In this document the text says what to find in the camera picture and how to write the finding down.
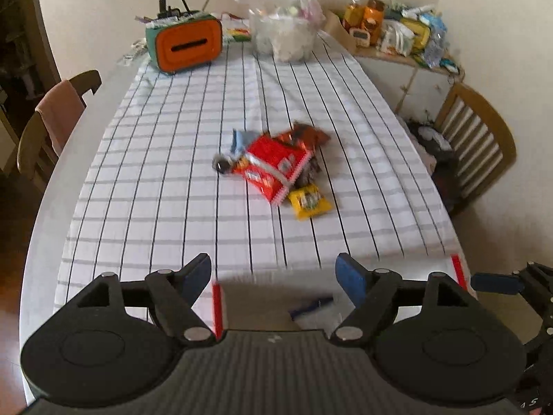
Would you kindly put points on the amber drink bottle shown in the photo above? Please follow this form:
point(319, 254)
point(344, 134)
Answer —
point(353, 14)

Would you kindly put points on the wooden door frame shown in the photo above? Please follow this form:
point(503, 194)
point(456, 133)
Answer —
point(41, 30)

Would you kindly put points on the yellow snack packet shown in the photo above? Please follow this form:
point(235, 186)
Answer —
point(309, 203)

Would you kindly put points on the blue bag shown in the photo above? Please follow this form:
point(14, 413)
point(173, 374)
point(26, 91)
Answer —
point(433, 21)

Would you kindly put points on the black cloth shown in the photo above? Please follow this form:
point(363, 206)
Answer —
point(445, 177)

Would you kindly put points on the clear water bottle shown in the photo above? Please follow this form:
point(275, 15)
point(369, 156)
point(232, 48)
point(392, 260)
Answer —
point(435, 47)

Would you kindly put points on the clear plastic bag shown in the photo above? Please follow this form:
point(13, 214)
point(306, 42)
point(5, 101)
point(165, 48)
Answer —
point(285, 39)

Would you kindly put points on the yellow container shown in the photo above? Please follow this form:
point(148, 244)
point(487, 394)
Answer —
point(417, 34)

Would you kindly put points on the white checked tablecloth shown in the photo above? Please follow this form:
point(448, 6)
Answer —
point(173, 181)

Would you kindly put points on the light blue snack packet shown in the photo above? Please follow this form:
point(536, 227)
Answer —
point(242, 140)

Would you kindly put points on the white cabinet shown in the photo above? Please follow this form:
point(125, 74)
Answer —
point(419, 90)

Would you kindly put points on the white cardboard box red edges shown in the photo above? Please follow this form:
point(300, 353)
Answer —
point(259, 307)

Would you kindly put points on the pink cloth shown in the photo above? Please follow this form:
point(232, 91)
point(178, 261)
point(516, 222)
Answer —
point(60, 112)

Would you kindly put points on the dark brown snack packet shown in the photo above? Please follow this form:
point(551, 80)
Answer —
point(312, 173)

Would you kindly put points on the white green packets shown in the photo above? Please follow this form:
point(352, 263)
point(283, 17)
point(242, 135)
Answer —
point(395, 36)

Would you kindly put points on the green flat packet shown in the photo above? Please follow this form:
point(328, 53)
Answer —
point(236, 36)

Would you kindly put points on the white kitchen timer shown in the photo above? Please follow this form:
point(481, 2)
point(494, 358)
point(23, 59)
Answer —
point(360, 38)

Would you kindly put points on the orange thermos bottle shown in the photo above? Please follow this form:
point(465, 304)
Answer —
point(373, 15)

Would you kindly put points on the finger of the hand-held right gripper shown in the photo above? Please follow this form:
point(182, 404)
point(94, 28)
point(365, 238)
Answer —
point(494, 283)

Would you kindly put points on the orange tissue box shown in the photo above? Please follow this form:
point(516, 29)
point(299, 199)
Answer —
point(185, 45)

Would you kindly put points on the red snack packet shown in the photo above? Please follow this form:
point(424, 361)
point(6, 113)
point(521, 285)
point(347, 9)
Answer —
point(272, 168)

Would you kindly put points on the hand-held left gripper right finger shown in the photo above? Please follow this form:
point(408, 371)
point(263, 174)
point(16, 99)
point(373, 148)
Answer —
point(350, 276)

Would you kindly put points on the small dark foil packet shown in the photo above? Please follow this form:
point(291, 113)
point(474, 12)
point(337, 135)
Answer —
point(223, 163)

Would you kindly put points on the small white wrappers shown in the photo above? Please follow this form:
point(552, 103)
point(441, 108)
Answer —
point(133, 52)

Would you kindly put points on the brown cardboard piece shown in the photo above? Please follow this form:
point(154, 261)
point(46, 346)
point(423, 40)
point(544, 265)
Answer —
point(339, 30)

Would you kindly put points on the wooden chair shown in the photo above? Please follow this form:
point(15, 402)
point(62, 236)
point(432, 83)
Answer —
point(497, 138)
point(30, 147)

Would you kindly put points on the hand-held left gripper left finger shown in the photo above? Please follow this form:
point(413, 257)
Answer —
point(196, 276)

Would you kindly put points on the white tube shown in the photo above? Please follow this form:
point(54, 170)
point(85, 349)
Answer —
point(417, 9)

